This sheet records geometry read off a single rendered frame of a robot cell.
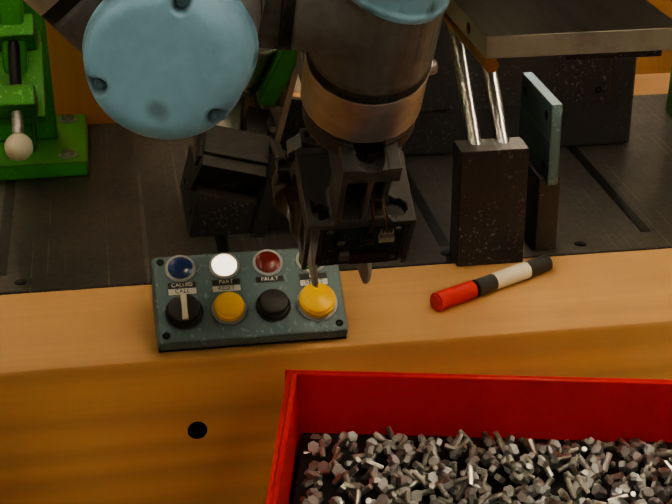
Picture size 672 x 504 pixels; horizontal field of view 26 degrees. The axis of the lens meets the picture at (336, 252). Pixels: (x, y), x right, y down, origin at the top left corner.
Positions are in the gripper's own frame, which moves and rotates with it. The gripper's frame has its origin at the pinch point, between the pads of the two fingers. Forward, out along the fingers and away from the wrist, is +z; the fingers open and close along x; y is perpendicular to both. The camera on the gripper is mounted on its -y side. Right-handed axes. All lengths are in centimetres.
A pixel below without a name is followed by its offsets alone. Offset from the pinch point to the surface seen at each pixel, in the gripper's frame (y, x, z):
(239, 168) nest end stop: -19.5, -3.6, 17.4
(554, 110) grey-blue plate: -16.0, 22.7, 6.7
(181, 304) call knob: -0.6, -10.6, 8.2
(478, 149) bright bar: -13.6, 15.8, 8.4
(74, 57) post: -51, -18, 39
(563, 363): 5.1, 20.0, 12.7
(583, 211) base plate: -15.7, 29.3, 22.8
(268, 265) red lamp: -3.9, -3.4, 8.8
